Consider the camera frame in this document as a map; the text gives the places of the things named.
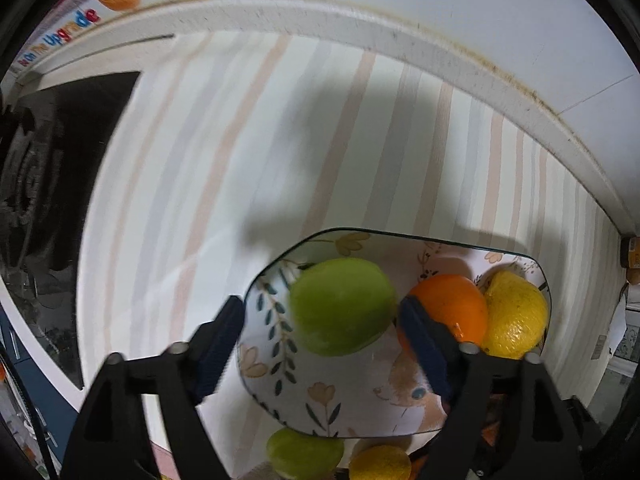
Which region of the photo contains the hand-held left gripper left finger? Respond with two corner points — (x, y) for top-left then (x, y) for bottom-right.
(60, 295), (246, 480)

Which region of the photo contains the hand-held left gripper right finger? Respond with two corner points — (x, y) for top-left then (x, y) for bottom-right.
(398, 295), (587, 480)

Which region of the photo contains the floral patterned plate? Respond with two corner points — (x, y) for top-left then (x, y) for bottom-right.
(237, 228), (553, 440)

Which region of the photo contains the large green apple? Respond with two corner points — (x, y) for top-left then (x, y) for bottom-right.
(289, 258), (401, 357)

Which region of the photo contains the orange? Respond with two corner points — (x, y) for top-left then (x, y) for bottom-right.
(397, 274), (489, 356)

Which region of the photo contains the large yellow lemon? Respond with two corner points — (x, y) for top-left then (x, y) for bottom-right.
(481, 270), (549, 359)

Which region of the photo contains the small yellow lemon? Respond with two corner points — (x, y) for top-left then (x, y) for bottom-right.
(348, 445), (412, 480)

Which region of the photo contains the small green apple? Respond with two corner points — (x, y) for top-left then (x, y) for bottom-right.
(266, 427), (345, 480)

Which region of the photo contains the striped table cloth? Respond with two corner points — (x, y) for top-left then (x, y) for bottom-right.
(75, 30), (626, 461)

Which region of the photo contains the blue cabinet door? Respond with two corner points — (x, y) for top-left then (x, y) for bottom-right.
(0, 305), (81, 480)

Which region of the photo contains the brown jar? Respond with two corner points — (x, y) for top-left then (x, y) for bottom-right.
(620, 236), (640, 268)

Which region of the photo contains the black gas stove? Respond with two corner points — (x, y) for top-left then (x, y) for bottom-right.
(0, 71), (142, 391)

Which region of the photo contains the fruit print wall poster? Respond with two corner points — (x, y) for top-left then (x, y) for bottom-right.
(15, 0), (164, 68)

